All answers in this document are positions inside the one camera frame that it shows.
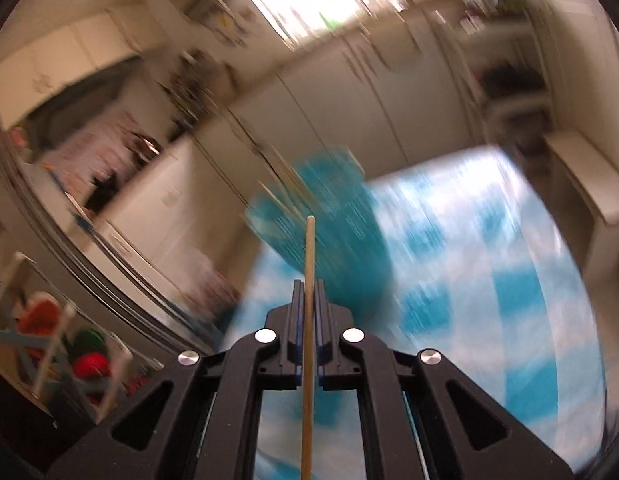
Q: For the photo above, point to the white upper cabinets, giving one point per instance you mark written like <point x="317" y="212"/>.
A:
<point x="49" y="64"/>

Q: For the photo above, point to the blue white checkered tablecloth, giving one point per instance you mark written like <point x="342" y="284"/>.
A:
<point x="480" y="272"/>

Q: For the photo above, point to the teal perforated plastic basket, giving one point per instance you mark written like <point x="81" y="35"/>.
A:
<point x="351" y="255"/>

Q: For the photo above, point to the range hood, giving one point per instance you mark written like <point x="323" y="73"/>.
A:
<point x="54" y="121"/>

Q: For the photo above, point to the wooden stool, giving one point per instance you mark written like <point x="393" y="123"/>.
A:
<point x="591" y="171"/>

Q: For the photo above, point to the metal kettle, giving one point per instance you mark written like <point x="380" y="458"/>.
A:
<point x="143" y="148"/>

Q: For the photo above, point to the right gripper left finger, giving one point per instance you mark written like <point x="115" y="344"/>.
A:
<point x="283" y="364"/>

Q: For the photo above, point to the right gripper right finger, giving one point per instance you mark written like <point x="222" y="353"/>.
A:
<point x="335" y="371"/>

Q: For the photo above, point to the white storage shelf rack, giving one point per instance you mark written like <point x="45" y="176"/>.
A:
<point x="506" y="72"/>

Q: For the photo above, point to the white lower kitchen cabinets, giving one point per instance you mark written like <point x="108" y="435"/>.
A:
<point x="384" y="91"/>

